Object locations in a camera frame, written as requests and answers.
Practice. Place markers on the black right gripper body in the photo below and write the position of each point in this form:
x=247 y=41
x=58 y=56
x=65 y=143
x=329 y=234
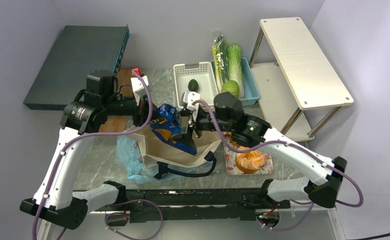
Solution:
x=203 y=121

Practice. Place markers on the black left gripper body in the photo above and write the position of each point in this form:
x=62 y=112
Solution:
x=128 y=107

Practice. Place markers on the small green cabbage head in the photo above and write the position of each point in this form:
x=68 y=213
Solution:
x=231 y=87

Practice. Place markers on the blue packaged item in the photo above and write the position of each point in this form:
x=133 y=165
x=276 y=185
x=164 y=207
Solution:
x=166 y=126

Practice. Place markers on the dark green cucumber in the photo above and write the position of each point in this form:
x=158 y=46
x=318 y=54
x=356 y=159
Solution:
x=193 y=85

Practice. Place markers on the orange pumpkin slice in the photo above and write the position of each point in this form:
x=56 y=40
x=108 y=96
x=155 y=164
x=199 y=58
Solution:
x=251 y=162

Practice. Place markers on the beige canvas tote bag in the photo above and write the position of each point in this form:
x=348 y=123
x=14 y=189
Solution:
x=158 y=151

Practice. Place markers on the green celery stalks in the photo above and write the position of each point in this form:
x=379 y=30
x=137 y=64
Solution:
x=218 y=67

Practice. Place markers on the light blue printed grocery bag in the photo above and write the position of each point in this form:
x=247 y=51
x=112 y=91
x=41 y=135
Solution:
x=131 y=153

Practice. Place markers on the green napa cabbage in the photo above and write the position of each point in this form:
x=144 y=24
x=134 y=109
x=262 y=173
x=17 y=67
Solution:
x=234 y=67

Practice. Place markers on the green chives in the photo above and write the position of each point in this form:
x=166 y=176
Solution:
x=221 y=42

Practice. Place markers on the brown potato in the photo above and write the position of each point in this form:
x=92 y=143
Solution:
x=228 y=137

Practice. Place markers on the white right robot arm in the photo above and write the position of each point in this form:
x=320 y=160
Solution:
x=322 y=176

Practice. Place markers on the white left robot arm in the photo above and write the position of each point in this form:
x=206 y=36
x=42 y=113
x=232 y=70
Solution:
x=56 y=201

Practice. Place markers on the wooden board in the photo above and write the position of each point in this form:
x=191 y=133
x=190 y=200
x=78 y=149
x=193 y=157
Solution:
x=116 y=123

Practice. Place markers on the blue perforated plastic basket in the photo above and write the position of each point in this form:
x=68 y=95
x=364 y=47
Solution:
x=251 y=92

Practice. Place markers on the floral pattern tray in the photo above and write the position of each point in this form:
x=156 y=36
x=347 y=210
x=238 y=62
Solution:
x=233 y=170

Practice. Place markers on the white perforated plastic basket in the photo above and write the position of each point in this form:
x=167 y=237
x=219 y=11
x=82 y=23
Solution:
x=203 y=73

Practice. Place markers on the white two-tier metal shelf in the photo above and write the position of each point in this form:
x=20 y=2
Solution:
x=299 y=90

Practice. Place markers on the dark grey flat equipment box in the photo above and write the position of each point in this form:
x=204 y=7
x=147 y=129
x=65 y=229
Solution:
x=77 y=51

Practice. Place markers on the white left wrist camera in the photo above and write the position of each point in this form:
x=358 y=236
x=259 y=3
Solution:
x=140 y=84

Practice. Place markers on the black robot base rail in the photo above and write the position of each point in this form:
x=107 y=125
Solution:
x=244 y=204

